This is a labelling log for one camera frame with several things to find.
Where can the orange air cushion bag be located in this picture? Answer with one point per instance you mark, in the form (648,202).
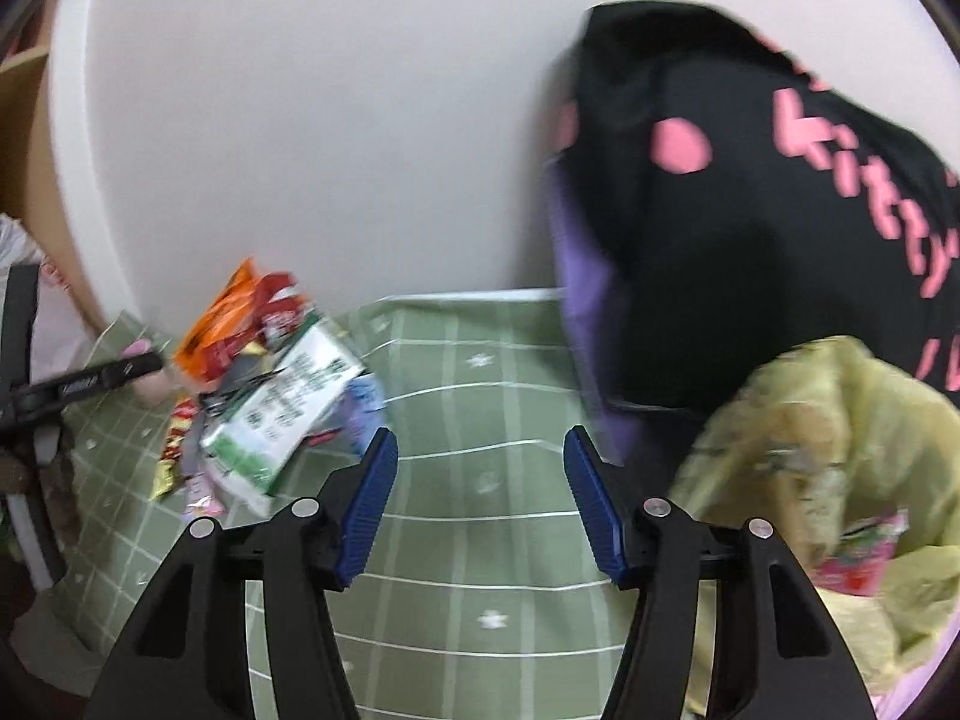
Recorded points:
(228,314)

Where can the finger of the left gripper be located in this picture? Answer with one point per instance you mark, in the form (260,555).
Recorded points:
(97,380)

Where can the red snack wrapper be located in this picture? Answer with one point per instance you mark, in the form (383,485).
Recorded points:
(279,308)

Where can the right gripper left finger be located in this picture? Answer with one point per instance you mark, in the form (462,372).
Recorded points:
(339,540)

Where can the pink yellow snack wrapper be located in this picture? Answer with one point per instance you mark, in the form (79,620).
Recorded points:
(862,555)

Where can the green grid tablecloth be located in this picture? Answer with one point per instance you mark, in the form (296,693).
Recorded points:
(481,598)

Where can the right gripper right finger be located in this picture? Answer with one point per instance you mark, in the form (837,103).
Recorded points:
(611,510)

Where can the green white milk carton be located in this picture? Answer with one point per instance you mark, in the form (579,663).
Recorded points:
(260,431)

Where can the white plastic shopping bag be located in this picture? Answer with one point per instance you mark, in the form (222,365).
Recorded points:
(59,338)

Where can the yellow trash bag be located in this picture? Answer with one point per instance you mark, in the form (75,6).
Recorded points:
(818,439)

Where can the yellow noodle snack wrapper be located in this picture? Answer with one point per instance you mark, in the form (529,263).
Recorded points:
(167,476)

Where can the pink candy wrapper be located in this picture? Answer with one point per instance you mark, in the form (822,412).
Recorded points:
(201,498)

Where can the blue paper package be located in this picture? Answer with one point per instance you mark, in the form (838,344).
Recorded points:
(357,416)

